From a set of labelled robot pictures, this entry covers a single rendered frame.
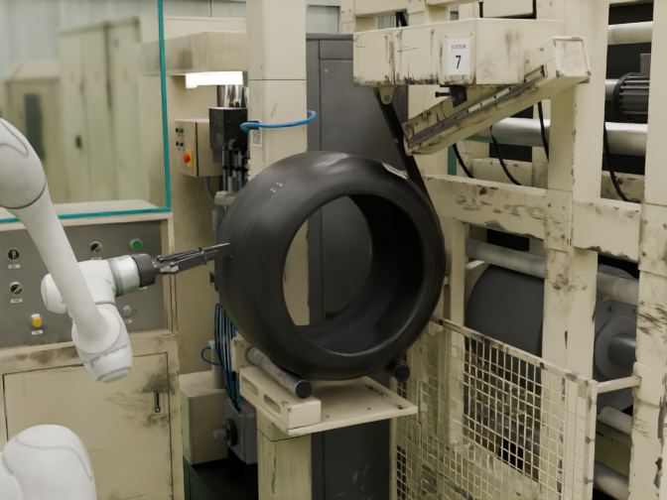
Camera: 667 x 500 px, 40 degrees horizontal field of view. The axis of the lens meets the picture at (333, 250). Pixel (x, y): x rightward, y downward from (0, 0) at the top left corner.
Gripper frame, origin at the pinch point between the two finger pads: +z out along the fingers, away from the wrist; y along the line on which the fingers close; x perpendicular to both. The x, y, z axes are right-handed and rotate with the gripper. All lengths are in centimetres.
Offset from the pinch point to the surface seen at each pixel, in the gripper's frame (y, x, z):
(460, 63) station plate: -30, -36, 55
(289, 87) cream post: 26, -34, 36
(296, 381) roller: -8.8, 34.7, 11.4
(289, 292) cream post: 26.1, 22.7, 26.7
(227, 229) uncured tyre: 6.1, -3.5, 5.6
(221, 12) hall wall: 959, -81, 351
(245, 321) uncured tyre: -5.5, 17.2, 2.3
